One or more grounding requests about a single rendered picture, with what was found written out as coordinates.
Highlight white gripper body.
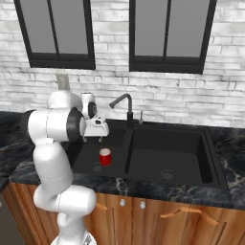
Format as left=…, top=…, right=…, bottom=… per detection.
left=82, top=124, right=110, bottom=140

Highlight red cup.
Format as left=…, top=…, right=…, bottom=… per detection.
left=99, top=147, right=113, bottom=167

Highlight round sink drain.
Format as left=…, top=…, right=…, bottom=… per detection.
left=91, top=162, right=103, bottom=173
left=160, top=168, right=177, bottom=182

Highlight black double basin sink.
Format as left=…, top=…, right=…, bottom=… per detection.
left=70, top=119, right=222, bottom=189

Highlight black tap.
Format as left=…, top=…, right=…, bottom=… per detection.
left=108, top=93, right=135, bottom=129

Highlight wooden cupboard door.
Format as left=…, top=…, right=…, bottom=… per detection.
left=131, top=196, right=245, bottom=245
left=83, top=191, right=134, bottom=245

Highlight black framed window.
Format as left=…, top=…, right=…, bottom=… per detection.
left=128, top=0, right=218, bottom=76
left=12, top=0, right=97, bottom=71

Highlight grey appliance front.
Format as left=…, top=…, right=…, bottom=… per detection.
left=0, top=191, right=27, bottom=245

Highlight grey wall outlet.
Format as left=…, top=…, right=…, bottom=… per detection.
left=56, top=73, right=71, bottom=91

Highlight wooden cupboard handle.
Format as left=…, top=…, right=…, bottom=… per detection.
left=159, top=206, right=220, bottom=227
left=95, top=202, right=109, bottom=212

